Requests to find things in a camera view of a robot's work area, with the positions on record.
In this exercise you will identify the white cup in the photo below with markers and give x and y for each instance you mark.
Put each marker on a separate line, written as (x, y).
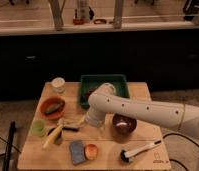
(58, 84)

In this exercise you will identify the wooden handled brush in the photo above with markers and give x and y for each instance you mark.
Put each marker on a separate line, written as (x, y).
(71, 125)

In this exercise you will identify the green plastic cup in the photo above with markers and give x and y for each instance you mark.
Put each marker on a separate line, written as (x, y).
(38, 128)

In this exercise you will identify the blue grey sponge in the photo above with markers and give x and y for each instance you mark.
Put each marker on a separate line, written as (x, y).
(77, 152)

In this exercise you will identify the yellow banana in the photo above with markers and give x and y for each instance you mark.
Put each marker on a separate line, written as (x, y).
(51, 138)

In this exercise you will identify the dark red bowl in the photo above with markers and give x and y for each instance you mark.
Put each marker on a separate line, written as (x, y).
(124, 125)

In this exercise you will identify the green pickle in bowl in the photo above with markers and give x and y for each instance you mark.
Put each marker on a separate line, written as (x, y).
(53, 108)

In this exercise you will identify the black stand pole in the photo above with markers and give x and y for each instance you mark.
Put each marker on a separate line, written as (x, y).
(8, 149)

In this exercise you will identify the orange bowl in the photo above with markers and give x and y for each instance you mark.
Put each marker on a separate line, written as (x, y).
(46, 103)

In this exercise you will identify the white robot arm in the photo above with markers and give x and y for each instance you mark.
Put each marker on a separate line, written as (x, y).
(177, 116)

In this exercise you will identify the green plastic tray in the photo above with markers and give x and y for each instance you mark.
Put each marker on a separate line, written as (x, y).
(88, 83)

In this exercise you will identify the white handled dish brush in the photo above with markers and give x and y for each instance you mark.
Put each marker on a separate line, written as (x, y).
(127, 156)

